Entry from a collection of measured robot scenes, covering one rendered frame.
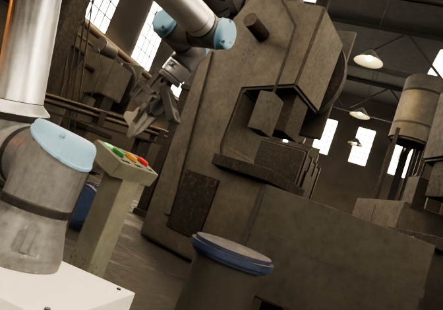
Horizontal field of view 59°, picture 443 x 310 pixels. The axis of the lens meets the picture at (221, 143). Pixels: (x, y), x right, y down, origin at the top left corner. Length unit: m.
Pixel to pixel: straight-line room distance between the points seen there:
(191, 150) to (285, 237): 1.36
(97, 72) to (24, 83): 8.45
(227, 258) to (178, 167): 2.10
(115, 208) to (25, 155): 0.53
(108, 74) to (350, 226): 7.33
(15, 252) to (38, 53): 0.35
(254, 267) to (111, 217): 0.51
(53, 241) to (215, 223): 2.47
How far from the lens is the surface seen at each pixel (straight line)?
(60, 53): 5.58
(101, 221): 1.20
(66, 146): 0.69
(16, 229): 0.69
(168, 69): 1.13
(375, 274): 2.50
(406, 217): 3.95
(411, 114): 9.25
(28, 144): 0.72
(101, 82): 9.06
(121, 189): 1.19
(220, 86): 3.46
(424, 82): 9.50
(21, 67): 0.81
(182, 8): 0.89
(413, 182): 4.05
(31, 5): 0.82
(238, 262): 1.36
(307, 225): 2.38
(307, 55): 3.26
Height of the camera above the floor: 0.60
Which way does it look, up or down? 7 degrees up
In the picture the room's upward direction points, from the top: 20 degrees clockwise
